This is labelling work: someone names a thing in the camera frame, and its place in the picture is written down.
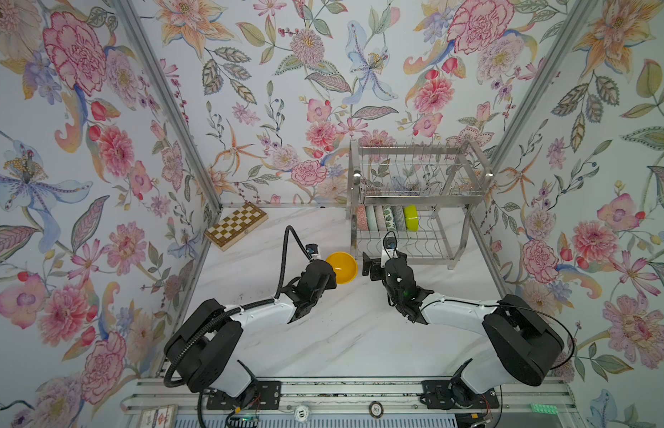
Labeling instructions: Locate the lime green plastic bowl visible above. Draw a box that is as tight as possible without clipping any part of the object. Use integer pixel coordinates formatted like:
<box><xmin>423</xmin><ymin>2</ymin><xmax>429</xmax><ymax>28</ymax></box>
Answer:
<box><xmin>403</xmin><ymin>205</ymin><xmax>419</xmax><ymax>232</ymax></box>

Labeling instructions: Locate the dark blue floral bowl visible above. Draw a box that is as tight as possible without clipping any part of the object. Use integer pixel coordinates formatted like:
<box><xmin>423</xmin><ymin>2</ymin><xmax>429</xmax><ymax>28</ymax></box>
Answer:
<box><xmin>392</xmin><ymin>206</ymin><xmax>407</xmax><ymax>232</ymax></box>

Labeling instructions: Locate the orange yellow plastic bowl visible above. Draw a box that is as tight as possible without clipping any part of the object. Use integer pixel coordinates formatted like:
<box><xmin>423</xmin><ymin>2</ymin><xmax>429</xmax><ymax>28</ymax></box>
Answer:
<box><xmin>326</xmin><ymin>251</ymin><xmax>358</xmax><ymax>285</ymax></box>

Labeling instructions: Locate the two-tier steel dish rack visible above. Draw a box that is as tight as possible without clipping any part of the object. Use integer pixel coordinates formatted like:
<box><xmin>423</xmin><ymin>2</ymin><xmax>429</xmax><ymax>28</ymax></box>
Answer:
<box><xmin>346</xmin><ymin>141</ymin><xmax>494</xmax><ymax>269</ymax></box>

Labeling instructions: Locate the green leaf pattern bowl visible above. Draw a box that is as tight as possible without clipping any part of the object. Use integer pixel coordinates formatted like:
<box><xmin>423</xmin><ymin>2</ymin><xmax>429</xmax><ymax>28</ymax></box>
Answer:
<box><xmin>383</xmin><ymin>206</ymin><xmax>397</xmax><ymax>231</ymax></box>

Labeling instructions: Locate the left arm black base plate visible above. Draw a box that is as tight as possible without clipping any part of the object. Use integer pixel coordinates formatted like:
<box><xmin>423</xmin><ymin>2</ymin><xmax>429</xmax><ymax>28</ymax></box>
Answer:
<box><xmin>205</xmin><ymin>380</ymin><xmax>282</xmax><ymax>411</ymax></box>

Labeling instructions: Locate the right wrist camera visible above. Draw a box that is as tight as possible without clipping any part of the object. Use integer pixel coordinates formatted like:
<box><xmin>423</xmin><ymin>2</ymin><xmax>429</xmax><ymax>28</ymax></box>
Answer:
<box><xmin>381</xmin><ymin>230</ymin><xmax>398</xmax><ymax>267</ymax></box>

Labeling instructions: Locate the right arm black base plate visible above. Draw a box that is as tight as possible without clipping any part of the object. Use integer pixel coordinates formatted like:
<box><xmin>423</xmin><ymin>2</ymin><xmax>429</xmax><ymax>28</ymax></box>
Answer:
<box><xmin>419</xmin><ymin>380</ymin><xmax>501</xmax><ymax>410</ymax></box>

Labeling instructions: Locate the wooden chess board box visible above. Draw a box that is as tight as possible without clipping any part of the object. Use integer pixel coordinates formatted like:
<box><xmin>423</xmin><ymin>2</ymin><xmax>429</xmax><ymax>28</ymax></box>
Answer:
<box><xmin>205</xmin><ymin>203</ymin><xmax>268</xmax><ymax>251</ymax></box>

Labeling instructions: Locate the aluminium front rail frame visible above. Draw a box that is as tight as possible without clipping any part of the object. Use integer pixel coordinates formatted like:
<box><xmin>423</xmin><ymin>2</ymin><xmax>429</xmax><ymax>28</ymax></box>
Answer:
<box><xmin>120</xmin><ymin>375</ymin><xmax>531</xmax><ymax>428</ymax></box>

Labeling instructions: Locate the pink striped ceramic bowl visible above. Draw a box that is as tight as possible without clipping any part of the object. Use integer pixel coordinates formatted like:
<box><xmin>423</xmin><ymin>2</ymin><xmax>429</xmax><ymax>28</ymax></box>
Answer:
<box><xmin>374</xmin><ymin>205</ymin><xmax>387</xmax><ymax>232</ymax></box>

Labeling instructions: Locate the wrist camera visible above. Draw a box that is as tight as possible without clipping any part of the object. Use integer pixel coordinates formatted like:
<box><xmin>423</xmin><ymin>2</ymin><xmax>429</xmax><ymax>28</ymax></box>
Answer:
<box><xmin>381</xmin><ymin>230</ymin><xmax>398</xmax><ymax>267</ymax></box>
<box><xmin>305</xmin><ymin>244</ymin><xmax>321</xmax><ymax>260</ymax></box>

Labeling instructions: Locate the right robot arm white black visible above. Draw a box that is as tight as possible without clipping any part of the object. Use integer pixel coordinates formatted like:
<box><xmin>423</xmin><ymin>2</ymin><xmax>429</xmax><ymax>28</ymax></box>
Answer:
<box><xmin>362</xmin><ymin>251</ymin><xmax>565</xmax><ymax>395</ymax></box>

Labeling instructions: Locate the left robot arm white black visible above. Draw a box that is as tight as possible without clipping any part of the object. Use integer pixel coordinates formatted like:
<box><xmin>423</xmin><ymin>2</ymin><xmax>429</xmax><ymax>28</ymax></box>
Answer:
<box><xmin>164</xmin><ymin>260</ymin><xmax>337</xmax><ymax>399</ymax></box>

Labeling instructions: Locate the pale green ceramic bowl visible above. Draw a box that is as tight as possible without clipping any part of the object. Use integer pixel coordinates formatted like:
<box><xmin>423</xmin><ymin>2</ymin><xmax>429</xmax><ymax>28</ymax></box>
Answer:
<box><xmin>365</xmin><ymin>205</ymin><xmax>378</xmax><ymax>232</ymax></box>

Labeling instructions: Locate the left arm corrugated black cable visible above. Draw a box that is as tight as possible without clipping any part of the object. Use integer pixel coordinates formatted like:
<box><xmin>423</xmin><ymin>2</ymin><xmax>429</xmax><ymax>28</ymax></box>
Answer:
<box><xmin>162</xmin><ymin>225</ymin><xmax>312</xmax><ymax>428</ymax></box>

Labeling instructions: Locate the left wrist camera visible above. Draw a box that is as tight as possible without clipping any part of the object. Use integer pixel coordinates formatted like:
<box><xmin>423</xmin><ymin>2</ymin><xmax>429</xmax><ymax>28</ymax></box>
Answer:
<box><xmin>305</xmin><ymin>244</ymin><xmax>321</xmax><ymax>260</ymax></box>

